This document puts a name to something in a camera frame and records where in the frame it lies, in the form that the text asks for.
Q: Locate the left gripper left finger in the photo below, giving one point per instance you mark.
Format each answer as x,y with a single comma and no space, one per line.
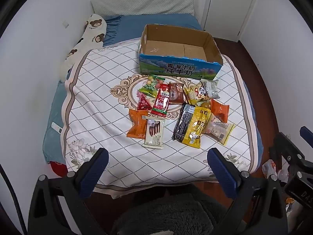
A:
46,214

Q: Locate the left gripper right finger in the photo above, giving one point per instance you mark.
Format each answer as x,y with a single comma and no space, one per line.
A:
257,207

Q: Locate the pale yellow bread pack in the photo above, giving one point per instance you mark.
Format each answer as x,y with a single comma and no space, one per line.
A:
220,130

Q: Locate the orange snack pack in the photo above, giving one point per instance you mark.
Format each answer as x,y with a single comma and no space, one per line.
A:
220,110
139,124

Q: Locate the black yellow biscuit pack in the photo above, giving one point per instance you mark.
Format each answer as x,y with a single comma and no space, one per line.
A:
190,125

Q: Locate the cream Franzzi cookie pack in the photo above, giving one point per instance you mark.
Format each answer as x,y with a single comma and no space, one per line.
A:
154,132

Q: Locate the red crown snack pack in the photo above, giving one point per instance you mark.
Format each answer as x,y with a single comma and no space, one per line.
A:
161,104

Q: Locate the small red triangular pack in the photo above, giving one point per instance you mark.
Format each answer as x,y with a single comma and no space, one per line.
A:
145,102

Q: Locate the white remote control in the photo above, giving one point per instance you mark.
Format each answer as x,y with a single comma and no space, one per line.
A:
56,127

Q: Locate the yellow panda snack pack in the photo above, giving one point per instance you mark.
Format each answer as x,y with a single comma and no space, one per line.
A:
197,95

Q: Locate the silver clear snack pack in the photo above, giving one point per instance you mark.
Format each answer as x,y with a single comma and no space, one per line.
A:
211,88

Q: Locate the brown chocolate snack pack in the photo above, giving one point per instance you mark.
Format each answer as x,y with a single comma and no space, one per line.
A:
176,94

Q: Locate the green candy pack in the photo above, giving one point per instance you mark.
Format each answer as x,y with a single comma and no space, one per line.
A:
149,90

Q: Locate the fruit candy clear bag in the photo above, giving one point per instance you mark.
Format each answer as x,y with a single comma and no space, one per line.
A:
155,81

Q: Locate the cardboard milk box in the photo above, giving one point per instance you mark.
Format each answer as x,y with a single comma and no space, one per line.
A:
176,51

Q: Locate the bear print long pillow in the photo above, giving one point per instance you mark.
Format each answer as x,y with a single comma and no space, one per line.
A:
92,38

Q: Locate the white door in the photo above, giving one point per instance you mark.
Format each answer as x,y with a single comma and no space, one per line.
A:
225,19

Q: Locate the blue bed sheet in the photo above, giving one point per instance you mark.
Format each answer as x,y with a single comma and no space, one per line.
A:
121,28

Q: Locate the grey white pillow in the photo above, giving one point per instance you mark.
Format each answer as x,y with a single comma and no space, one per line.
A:
107,8

